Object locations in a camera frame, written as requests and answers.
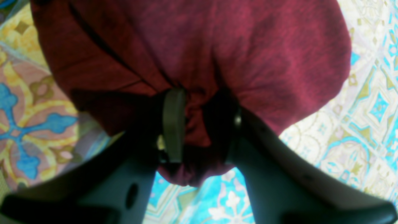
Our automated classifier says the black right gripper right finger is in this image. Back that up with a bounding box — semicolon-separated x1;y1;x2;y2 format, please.
227;106;397;224

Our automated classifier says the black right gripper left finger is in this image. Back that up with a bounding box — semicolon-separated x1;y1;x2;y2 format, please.
1;88;186;224

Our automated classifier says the maroon t-shirt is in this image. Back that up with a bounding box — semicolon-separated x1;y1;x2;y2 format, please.
31;0;351;187

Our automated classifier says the patterned tablecloth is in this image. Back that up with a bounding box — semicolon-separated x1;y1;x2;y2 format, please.
1;0;398;224

